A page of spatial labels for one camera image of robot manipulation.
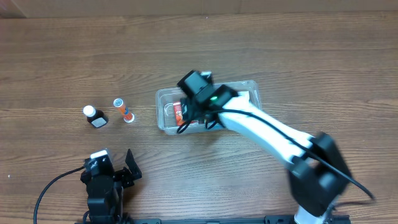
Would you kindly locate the dark syrup bottle white cap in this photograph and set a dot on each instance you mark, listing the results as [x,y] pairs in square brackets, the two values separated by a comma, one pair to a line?
[95,117]

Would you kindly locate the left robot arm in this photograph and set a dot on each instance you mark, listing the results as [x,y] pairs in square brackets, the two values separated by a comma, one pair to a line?
[105,187]

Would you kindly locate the red medicine box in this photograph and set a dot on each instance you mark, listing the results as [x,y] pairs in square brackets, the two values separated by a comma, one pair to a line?
[179,111]

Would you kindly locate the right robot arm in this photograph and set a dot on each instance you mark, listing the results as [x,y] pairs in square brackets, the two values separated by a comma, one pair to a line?
[317,172]

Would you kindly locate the clear plastic container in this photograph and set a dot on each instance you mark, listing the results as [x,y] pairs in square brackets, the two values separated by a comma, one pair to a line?
[165,99]

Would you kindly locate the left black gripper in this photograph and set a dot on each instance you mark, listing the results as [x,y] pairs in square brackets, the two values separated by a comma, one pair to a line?
[121,175]

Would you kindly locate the orange tablet tube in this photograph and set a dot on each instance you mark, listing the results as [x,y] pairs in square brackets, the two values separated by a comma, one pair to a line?
[119,104]

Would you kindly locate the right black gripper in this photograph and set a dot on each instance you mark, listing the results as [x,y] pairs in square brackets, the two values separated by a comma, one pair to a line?
[188,109]

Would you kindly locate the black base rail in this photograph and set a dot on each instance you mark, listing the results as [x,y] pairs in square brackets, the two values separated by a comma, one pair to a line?
[211,221]

